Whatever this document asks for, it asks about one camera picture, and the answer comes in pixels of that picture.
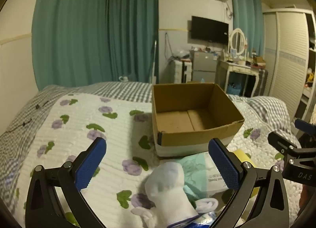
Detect yellow sponge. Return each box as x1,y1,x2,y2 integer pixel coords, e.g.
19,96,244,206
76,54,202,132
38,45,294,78
233,149,259,198

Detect small white sock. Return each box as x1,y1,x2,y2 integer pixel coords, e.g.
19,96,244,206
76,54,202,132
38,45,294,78
195,198,218,214

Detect blue labelled white pack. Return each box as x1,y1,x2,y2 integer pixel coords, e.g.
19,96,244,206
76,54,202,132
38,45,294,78
170,211,218,228

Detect grey checked bedsheet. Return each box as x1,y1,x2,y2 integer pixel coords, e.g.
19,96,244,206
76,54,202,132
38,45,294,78
0,81,301,216

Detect blue plastic basket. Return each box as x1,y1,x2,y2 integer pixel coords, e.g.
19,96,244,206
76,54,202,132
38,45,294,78
227,83,242,96

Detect teal white tissue pack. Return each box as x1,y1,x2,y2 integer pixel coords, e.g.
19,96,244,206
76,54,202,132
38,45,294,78
175,152,228,201

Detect white floral quilt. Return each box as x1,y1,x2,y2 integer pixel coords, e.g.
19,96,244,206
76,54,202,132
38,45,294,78
14,92,303,228

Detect white louvered wardrobe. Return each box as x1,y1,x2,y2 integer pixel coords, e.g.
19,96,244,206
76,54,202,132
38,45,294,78
263,8,315,120

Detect white dressing table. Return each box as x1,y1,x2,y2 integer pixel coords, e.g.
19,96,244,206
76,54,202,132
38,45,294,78
215,60,268,97

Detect brown cardboard box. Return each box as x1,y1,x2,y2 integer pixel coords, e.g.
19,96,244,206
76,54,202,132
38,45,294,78
151,83,244,158

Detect grey mini fridge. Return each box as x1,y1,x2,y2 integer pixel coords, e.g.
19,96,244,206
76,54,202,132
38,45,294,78
190,50,217,83

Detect oval vanity mirror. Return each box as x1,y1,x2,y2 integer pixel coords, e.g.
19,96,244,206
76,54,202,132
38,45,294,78
229,28,247,57

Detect white drawer cabinet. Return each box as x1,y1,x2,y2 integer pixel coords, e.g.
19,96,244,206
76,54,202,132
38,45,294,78
171,60,192,84

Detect small teal curtain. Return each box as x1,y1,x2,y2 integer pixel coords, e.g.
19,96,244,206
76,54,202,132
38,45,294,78
232,0,264,56

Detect large teal curtain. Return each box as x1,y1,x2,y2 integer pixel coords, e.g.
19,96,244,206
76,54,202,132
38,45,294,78
32,0,159,89

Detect black wall television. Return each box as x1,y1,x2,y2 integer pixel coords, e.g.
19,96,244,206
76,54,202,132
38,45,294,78
191,16,229,45

